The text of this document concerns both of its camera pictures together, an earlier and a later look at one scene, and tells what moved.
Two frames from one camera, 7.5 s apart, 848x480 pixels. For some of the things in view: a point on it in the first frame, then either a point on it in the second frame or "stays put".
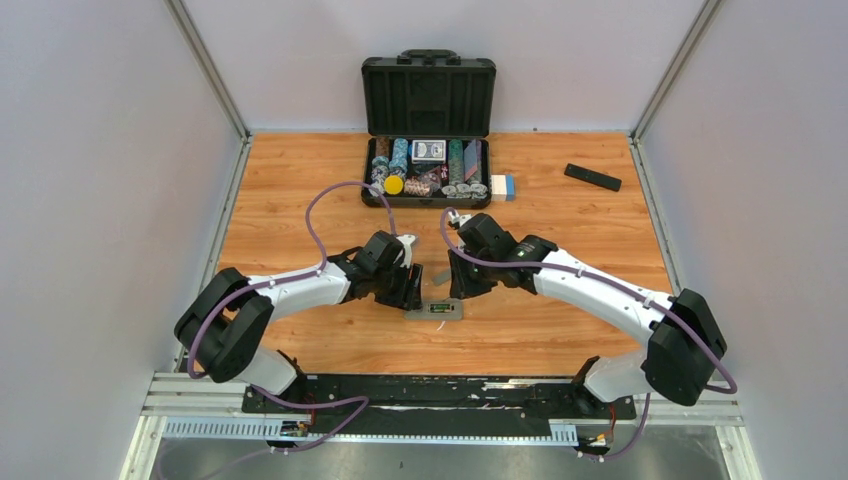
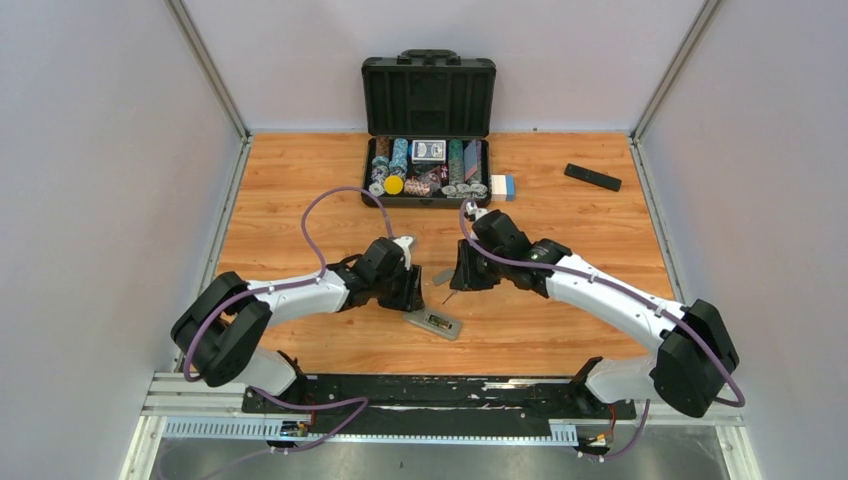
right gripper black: (461, 287) stays put
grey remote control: (444, 309) -> (435, 322)
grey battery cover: (442, 277) stays put
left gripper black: (409, 298) stays put
